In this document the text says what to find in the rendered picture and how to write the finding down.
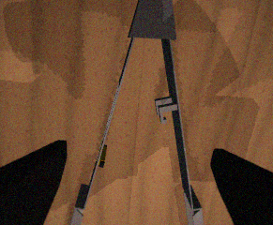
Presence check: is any brown wooden board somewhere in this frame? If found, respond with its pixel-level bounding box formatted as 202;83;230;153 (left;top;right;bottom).
0;0;273;225

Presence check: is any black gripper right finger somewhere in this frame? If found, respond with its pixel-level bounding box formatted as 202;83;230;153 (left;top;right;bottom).
210;148;273;225

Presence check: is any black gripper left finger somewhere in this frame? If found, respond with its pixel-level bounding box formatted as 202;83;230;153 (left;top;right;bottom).
0;140;67;225

